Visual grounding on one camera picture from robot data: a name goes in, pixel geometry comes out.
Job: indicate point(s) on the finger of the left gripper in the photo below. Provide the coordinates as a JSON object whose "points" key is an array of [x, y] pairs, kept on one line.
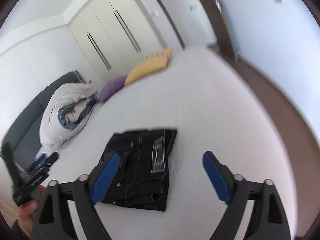
{"points": [[44, 162]]}

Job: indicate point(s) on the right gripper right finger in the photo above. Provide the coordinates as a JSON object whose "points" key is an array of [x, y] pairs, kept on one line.
{"points": [[228, 187]]}

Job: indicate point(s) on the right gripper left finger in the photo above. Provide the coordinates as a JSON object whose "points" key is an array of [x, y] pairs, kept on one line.
{"points": [[102, 176]]}

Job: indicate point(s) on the black denim pants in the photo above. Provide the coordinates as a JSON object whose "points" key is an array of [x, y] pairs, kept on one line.
{"points": [[142, 182]]}

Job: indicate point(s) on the left hand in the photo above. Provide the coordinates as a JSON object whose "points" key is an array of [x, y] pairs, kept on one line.
{"points": [[25, 221]]}

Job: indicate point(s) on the dark grey headboard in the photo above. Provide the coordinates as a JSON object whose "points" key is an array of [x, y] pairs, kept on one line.
{"points": [[23, 135]]}

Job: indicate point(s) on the rolled grey white duvet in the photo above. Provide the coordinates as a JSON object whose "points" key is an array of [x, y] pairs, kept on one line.
{"points": [[66, 114]]}

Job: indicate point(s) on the purple cushion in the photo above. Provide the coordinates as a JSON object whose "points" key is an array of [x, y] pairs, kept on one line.
{"points": [[110, 88]]}

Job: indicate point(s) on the yellow cushion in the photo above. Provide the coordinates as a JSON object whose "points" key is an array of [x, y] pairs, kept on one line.
{"points": [[152, 63]]}

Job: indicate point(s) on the brown door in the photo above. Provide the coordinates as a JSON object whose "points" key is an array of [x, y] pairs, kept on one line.
{"points": [[221, 29]]}

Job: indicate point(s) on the cream wardrobe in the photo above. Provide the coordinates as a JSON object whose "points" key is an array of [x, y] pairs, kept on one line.
{"points": [[114, 35]]}

